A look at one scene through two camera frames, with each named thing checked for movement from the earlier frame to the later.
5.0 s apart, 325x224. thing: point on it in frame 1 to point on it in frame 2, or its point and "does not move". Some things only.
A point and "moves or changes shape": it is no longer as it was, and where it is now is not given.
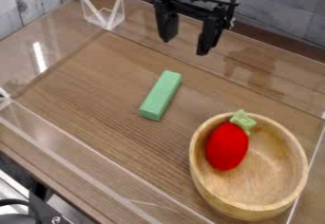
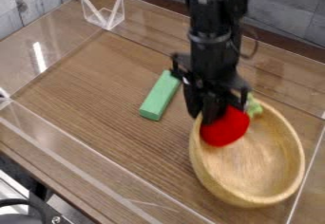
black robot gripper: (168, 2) to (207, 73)
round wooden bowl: (262, 189) moves or changes shape
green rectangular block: (161, 94) does not move
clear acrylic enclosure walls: (203, 134) does not move
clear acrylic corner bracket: (104, 17) does not move
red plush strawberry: (226, 142) moves or changes shape
